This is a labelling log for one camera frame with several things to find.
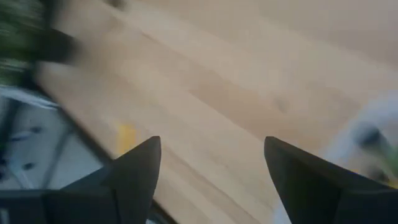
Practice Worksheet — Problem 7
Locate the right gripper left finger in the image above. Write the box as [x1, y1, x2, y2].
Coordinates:
[62, 136, 162, 224]

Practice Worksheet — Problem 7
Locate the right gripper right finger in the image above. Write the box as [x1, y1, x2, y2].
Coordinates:
[264, 136, 389, 224]

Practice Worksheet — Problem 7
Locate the dark blackberry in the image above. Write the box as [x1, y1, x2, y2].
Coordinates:
[354, 123, 386, 150]

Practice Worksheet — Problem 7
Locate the green artificial potted plant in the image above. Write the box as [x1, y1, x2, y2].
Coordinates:
[0, 0, 47, 86]

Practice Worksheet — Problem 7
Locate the black aluminium table frame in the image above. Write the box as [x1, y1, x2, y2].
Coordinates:
[18, 29, 178, 224]

